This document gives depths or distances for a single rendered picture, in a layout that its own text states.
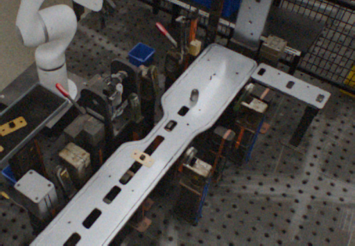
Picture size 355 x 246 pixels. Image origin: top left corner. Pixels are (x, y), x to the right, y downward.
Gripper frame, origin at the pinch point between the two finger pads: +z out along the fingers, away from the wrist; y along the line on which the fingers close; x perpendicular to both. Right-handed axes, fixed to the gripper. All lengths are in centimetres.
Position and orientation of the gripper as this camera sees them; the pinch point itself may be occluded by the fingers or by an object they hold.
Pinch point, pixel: (92, 17)
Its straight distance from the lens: 124.0
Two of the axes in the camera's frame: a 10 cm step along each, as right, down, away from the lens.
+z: 0.1, 6.2, 7.9
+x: 6.2, -6.2, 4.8
